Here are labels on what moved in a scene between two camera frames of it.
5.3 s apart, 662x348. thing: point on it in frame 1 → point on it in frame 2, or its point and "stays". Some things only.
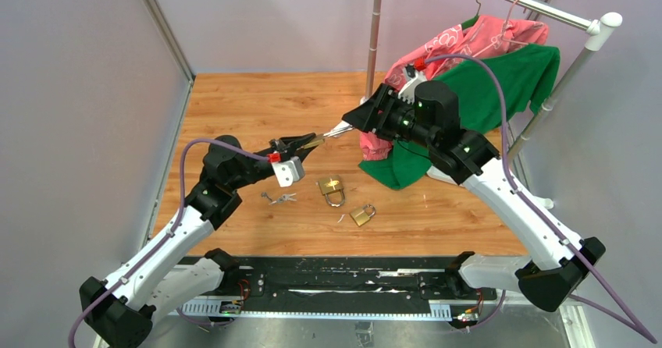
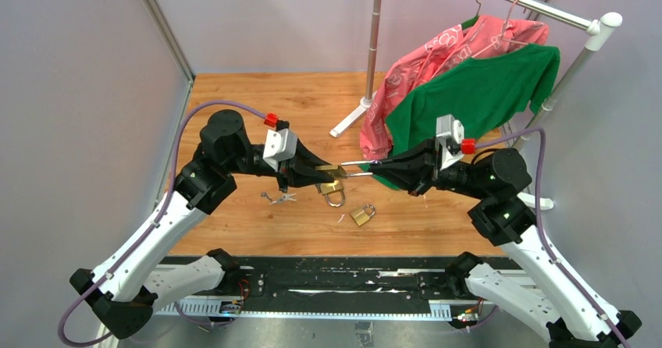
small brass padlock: (332, 184) stays
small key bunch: (265, 195) stays
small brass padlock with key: (340, 127) → (340, 171)
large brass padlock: (363, 214) stays
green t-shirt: (492, 87) stays
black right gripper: (366, 116) → (416, 172)
